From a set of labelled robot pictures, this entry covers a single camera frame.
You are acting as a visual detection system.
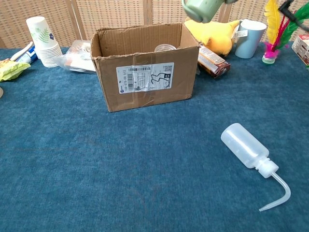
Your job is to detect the colourful feather shuttlecock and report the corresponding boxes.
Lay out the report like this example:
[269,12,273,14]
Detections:
[262,0,309,66]

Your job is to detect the stack of paper cups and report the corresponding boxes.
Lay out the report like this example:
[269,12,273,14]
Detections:
[26,16,64,68]

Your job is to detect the yellow plush toy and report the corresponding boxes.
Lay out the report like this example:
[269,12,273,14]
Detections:
[184,16,241,57]

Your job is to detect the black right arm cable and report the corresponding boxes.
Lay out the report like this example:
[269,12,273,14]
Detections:
[278,0,309,28]

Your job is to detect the light green lint roller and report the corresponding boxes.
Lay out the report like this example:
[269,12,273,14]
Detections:
[181,0,226,24]

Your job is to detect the light blue cup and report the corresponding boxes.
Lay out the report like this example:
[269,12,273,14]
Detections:
[234,18,267,59]

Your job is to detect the yellow green snack bag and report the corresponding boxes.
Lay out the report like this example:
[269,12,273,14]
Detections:
[0,58,32,83]

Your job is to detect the translucent white wash bottle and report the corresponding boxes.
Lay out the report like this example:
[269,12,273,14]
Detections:
[220,122,292,212]

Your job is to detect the woven rattan folding screen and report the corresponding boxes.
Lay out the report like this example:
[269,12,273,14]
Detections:
[0,0,309,49]

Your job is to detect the white red cereal carton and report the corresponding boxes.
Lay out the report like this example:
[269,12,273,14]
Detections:
[291,34,309,66]

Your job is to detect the brown cardboard box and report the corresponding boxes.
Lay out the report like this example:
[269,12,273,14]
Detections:
[90,23,201,113]

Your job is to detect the orange brown snack carton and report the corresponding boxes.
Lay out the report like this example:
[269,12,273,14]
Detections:
[197,44,231,80]

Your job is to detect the clear plastic zip bag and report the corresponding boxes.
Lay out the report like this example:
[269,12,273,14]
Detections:
[51,40,98,74]

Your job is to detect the clear plastic snack jar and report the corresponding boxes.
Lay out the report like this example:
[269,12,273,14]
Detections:
[154,43,179,53]

